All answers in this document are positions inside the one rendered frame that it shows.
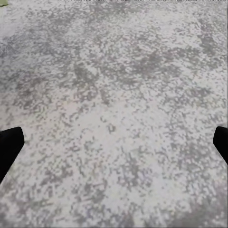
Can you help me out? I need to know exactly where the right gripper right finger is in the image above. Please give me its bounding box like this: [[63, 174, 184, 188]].
[[213, 126, 228, 164]]

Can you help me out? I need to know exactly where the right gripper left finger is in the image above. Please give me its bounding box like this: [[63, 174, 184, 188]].
[[0, 126, 25, 184]]

